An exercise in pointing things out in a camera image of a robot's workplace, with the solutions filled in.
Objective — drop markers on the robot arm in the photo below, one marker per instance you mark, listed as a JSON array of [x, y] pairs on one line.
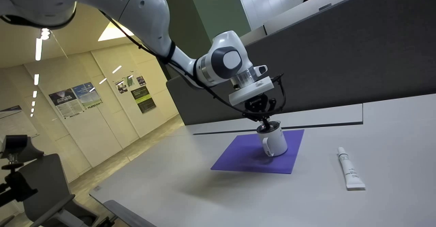
[[143, 9]]

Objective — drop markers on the row of small posters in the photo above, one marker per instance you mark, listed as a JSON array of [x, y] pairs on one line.
[[129, 83]]

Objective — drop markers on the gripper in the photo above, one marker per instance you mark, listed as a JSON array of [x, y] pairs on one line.
[[257, 103]]

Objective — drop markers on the ceiling light panel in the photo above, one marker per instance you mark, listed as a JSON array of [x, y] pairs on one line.
[[114, 33]]

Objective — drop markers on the purple mat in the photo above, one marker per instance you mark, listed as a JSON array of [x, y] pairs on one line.
[[245, 153]]

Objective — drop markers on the camera on mount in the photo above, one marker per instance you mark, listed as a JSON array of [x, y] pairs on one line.
[[15, 182]]

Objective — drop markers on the dark poster with green band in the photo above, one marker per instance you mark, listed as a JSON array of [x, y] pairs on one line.
[[143, 99]]

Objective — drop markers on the grey office chair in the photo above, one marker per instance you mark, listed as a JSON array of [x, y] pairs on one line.
[[47, 186]]

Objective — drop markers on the grey partition panel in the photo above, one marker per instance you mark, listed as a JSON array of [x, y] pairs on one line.
[[340, 57]]

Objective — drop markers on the black cup lid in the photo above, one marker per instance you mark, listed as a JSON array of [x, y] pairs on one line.
[[269, 127]]

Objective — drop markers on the white tube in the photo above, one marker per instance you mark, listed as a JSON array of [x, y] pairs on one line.
[[349, 171]]

